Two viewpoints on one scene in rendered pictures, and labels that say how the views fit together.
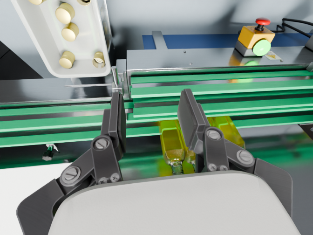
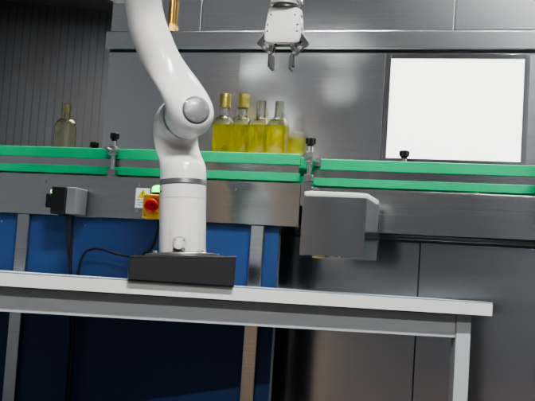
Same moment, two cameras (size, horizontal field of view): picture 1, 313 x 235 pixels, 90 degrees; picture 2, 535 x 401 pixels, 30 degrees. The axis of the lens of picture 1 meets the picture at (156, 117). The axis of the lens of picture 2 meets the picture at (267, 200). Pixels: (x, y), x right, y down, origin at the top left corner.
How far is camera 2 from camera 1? 2.67 m
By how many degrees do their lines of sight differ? 46
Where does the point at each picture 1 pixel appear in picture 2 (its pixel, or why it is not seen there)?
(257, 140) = not seen: hidden behind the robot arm
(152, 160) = (304, 149)
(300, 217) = not seen: hidden behind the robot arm
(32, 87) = (415, 216)
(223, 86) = (216, 157)
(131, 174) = (327, 135)
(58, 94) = (384, 199)
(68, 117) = (371, 169)
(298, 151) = (130, 142)
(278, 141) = not seen: hidden behind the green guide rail
